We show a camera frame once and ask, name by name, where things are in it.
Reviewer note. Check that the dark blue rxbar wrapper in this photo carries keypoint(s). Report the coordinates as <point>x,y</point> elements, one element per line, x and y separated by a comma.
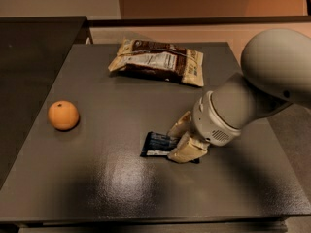
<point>158,145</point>

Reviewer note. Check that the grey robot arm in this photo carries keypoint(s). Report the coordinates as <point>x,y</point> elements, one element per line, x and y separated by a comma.
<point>275,73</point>

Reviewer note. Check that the orange fruit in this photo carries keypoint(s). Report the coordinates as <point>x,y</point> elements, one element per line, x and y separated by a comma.
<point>63,115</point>

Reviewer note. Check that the brown and cream snack bag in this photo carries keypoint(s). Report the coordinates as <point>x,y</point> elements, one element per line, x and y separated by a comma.
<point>162,61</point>

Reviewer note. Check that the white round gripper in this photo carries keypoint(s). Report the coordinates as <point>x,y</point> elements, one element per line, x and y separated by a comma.
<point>209,124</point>

